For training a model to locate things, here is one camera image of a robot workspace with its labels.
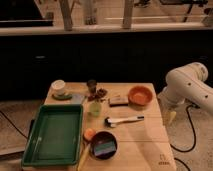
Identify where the orange ball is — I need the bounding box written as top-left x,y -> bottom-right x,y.
83,128 -> 96,141

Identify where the dark bowl with sponge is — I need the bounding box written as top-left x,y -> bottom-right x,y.
90,131 -> 117,160

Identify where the dark brown cup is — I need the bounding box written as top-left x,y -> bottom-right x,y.
87,80 -> 97,93

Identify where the orange bowl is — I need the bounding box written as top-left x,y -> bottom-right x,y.
128,86 -> 153,106

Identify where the yellow wooden utensil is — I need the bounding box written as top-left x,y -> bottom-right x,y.
77,144 -> 90,171

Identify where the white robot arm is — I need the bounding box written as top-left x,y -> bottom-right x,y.
157,62 -> 213,125

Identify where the light green cup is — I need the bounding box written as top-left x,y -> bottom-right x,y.
89,102 -> 101,117

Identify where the white cup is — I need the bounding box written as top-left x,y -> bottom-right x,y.
51,80 -> 65,95

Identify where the grey blue cloth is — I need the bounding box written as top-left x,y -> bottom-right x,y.
70,93 -> 85,104

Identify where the green plastic tray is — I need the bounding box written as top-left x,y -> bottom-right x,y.
22,105 -> 83,167

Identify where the black power cable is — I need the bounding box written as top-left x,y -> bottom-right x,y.
170,103 -> 201,154

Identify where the brown pinecone cluster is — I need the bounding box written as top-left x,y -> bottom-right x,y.
88,88 -> 107,101

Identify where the green saucer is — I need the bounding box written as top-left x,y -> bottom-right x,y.
52,94 -> 72,100

